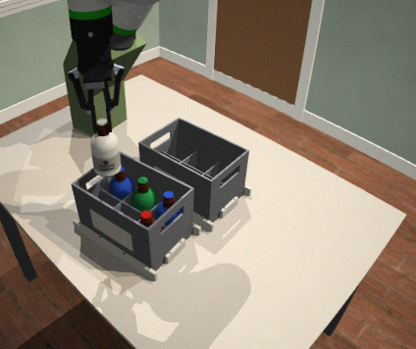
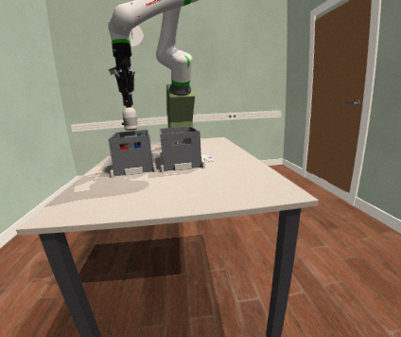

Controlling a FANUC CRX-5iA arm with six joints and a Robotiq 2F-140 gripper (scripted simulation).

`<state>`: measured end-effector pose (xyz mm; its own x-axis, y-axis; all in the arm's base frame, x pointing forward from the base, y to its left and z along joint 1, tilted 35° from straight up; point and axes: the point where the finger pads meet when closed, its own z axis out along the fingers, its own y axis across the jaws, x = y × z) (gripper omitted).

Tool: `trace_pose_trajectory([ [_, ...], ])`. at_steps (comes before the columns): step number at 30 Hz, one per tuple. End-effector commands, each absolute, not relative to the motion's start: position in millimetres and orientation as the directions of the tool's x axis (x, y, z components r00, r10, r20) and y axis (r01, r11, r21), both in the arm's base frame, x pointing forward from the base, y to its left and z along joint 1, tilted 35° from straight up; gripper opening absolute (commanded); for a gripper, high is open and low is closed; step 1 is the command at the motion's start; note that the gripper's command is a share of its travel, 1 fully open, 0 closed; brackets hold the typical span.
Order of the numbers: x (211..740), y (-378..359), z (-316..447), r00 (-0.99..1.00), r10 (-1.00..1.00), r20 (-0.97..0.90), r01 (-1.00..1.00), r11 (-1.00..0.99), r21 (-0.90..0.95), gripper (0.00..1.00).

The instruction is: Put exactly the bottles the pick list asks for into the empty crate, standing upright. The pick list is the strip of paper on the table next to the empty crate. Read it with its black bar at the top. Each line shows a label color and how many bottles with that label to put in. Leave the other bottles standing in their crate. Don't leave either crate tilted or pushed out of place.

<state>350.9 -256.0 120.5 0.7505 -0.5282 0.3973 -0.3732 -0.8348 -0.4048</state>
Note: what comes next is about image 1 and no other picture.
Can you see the grey divided crate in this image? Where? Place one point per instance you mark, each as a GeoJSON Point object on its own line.
{"type": "Point", "coordinates": [147, 244]}
{"type": "Point", "coordinates": [216, 167]}

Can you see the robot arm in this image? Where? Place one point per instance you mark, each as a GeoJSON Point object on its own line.
{"type": "Point", "coordinates": [91, 22]}

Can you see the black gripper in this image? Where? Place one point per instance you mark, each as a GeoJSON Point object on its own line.
{"type": "Point", "coordinates": [96, 53]}

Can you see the red bottle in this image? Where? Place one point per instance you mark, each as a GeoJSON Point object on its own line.
{"type": "Point", "coordinates": [146, 218]}

